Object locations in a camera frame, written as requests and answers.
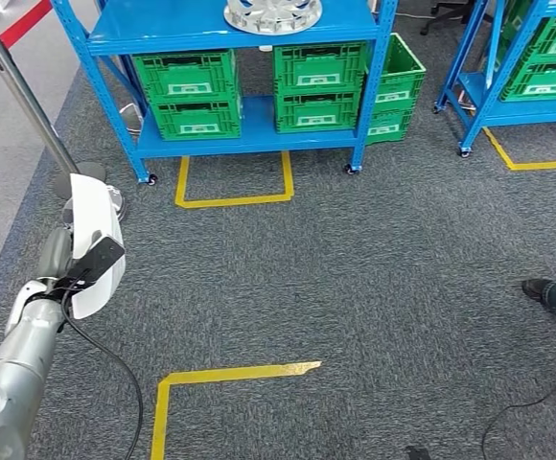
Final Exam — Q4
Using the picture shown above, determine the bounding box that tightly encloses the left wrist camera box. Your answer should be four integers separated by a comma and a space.
52, 236, 127, 294

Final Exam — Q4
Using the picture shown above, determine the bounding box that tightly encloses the blue metal shelf rack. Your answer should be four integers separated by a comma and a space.
433, 0, 556, 159
49, 0, 400, 187

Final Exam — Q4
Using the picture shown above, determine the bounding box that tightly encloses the yellow floor tape outline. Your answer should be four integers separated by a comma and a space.
150, 359, 323, 460
174, 149, 295, 210
480, 120, 556, 173

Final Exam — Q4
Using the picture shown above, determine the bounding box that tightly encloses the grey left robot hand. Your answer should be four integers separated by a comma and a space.
37, 226, 74, 281

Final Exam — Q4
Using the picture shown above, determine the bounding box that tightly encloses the white curved plastic part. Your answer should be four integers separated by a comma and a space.
67, 172, 127, 321

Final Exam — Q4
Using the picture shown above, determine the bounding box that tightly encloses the black office chair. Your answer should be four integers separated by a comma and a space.
418, 0, 481, 36

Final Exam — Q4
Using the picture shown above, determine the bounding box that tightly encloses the black floor cable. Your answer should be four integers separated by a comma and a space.
480, 385, 556, 460

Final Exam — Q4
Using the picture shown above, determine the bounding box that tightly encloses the silver wheel hubcap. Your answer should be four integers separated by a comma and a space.
223, 0, 324, 36

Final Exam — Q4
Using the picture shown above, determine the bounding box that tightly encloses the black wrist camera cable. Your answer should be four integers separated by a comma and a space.
59, 288, 144, 460

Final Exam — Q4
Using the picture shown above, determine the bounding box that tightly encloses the chrome barrier stanchion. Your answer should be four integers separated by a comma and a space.
0, 22, 127, 224
118, 103, 144, 136

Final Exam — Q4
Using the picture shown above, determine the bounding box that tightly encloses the red barrier belt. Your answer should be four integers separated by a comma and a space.
0, 0, 53, 50

